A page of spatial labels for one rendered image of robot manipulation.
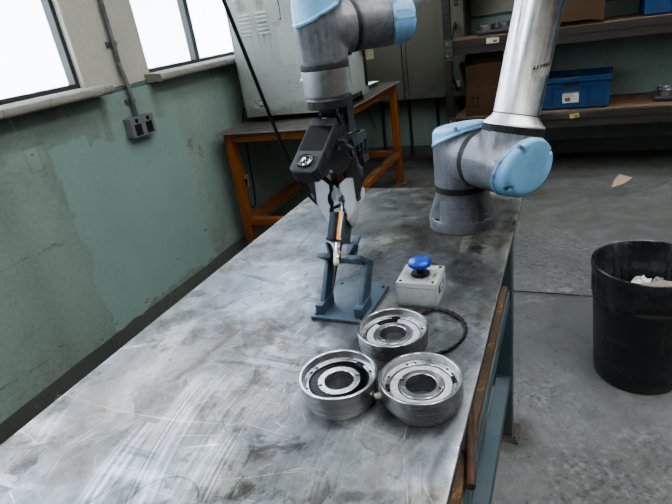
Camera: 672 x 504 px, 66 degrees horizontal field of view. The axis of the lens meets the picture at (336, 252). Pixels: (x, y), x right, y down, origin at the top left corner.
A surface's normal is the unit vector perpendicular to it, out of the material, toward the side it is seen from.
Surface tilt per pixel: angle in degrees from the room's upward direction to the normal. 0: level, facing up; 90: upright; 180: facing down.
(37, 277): 90
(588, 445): 0
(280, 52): 90
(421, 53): 90
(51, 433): 0
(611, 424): 0
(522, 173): 97
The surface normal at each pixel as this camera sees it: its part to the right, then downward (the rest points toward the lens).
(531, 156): 0.43, 0.43
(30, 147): 0.91, 0.04
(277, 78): -0.38, 0.43
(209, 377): -0.14, -0.90
